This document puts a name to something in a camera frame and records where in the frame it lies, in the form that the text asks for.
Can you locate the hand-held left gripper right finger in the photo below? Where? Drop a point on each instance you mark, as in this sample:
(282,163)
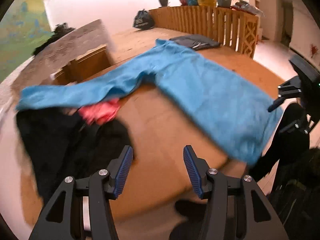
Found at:
(193,172)

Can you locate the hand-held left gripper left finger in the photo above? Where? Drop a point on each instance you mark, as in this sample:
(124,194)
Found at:
(123,172)

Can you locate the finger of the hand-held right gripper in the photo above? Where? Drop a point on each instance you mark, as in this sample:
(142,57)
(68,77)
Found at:
(290,87)
(297,126)

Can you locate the blue jacket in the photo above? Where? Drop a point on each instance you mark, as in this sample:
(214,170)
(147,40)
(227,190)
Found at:
(200,92)

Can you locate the pink garment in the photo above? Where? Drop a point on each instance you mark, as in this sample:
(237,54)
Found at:
(100,112)

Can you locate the black garment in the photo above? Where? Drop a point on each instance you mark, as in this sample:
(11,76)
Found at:
(57,142)

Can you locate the folded grey pants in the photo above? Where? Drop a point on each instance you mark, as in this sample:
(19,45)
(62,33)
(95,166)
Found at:
(197,41)

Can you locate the wooden slat railing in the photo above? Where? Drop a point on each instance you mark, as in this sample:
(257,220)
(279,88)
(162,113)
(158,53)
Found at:
(200,20)

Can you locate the wooden tea table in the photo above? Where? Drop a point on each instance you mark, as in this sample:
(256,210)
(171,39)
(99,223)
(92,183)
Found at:
(90,62)

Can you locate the yellow basket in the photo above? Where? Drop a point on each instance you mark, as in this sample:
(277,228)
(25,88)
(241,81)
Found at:
(206,2)

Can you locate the dark ceramic pot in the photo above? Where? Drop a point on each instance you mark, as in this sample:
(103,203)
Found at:
(163,1)

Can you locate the dark teapot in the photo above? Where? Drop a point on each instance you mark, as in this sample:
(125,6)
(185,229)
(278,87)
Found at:
(62,28)

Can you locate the landscape wall painting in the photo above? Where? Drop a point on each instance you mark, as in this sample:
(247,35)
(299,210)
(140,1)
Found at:
(20,30)

